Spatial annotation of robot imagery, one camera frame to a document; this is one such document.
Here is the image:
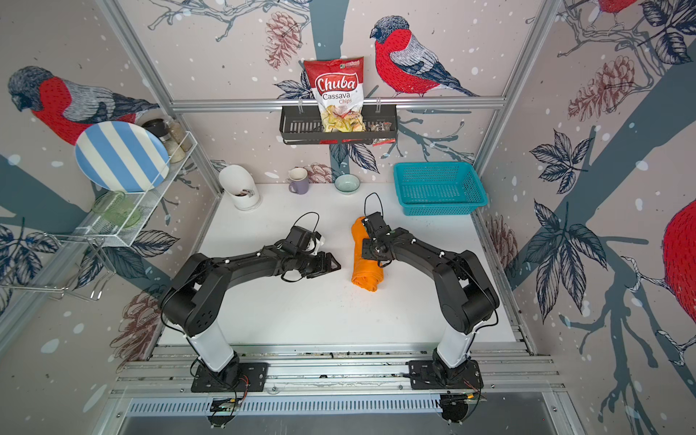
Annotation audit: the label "small light green bowl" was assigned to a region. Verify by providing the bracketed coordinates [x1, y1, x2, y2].
[333, 174, 361, 195]

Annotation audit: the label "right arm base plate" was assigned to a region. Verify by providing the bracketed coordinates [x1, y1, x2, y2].
[408, 359, 484, 391]

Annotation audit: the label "black wire wall basket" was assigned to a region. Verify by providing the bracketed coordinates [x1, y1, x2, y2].
[279, 105, 398, 145]

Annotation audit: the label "green glass cup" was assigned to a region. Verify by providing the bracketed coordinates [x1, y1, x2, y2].
[92, 191, 141, 228]

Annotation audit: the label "dark lid spice jar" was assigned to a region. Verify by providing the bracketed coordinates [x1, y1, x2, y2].
[141, 118, 172, 156]

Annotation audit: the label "aluminium frame crossbar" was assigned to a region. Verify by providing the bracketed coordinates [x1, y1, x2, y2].
[169, 96, 508, 113]

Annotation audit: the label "purple mug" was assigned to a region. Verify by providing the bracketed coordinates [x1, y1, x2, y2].
[288, 167, 310, 195]

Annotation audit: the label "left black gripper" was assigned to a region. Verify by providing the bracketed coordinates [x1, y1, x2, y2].
[295, 251, 344, 277]

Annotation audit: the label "white wire dish rack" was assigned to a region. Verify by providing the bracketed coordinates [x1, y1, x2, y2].
[61, 123, 198, 247]

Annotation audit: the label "white tilted container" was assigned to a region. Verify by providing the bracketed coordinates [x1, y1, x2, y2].
[219, 165, 262, 211]

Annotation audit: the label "red cassava chips bag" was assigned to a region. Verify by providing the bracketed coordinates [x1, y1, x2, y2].
[304, 57, 366, 133]

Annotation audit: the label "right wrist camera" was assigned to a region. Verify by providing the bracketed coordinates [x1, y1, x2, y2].
[362, 212, 391, 239]

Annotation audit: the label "teal plastic basket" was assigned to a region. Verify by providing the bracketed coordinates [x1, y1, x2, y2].
[393, 162, 489, 216]

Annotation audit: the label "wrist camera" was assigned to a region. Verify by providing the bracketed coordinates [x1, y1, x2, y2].
[362, 212, 391, 239]
[282, 226, 324, 255]

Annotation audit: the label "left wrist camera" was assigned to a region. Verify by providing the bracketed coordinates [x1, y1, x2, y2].
[282, 226, 324, 255]

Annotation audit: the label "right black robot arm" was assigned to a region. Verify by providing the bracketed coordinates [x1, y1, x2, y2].
[362, 225, 500, 386]

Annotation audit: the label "orange long pants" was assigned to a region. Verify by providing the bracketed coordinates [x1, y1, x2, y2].
[350, 216, 385, 293]

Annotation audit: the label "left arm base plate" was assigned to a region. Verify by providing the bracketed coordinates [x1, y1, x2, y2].
[190, 360, 269, 393]

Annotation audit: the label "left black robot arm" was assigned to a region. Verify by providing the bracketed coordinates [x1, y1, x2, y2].
[161, 241, 342, 377]

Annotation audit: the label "blue white striped plate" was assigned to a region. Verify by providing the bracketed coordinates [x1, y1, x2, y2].
[75, 121, 170, 193]

